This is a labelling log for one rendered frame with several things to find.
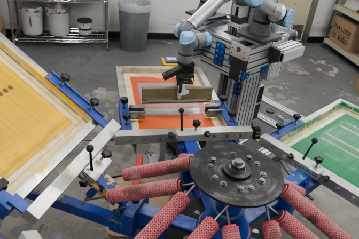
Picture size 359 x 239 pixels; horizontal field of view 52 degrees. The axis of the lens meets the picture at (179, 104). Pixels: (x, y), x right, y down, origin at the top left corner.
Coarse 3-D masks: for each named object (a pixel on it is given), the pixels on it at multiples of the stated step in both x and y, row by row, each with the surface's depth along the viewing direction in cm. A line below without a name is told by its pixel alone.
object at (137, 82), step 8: (136, 80) 240; (144, 80) 241; (152, 80) 242; (160, 80) 243; (136, 88) 231; (136, 96) 222; (136, 104) 214; (144, 104) 215; (152, 104) 216; (160, 104) 217; (168, 104) 218; (144, 120) 200; (152, 120) 201; (160, 120) 202; (168, 120) 203; (144, 128) 194; (152, 128) 195; (160, 128) 195; (168, 128) 196
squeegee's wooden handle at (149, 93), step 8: (144, 88) 193; (152, 88) 194; (160, 88) 195; (168, 88) 195; (176, 88) 196; (192, 88) 198; (200, 88) 199; (208, 88) 200; (144, 96) 194; (152, 96) 195; (160, 96) 196; (168, 96) 197; (176, 96) 198; (184, 96) 199; (192, 96) 200; (200, 96) 201; (208, 96) 202
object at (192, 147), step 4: (184, 144) 172; (188, 144) 171; (192, 144) 172; (196, 144) 172; (188, 148) 168; (192, 148) 169; (196, 148) 169; (184, 152) 172; (188, 152) 166; (192, 152) 166
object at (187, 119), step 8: (168, 80) 244; (176, 104) 218; (184, 104) 219; (192, 104) 220; (200, 104) 221; (176, 120) 204; (184, 120) 204; (192, 120) 205; (200, 120) 206; (208, 120) 207
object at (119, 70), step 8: (120, 72) 240; (128, 72) 247; (136, 72) 248; (144, 72) 250; (152, 72) 251; (160, 72) 252; (200, 72) 252; (120, 80) 230; (200, 80) 246; (120, 88) 221; (120, 96) 213; (216, 96) 225
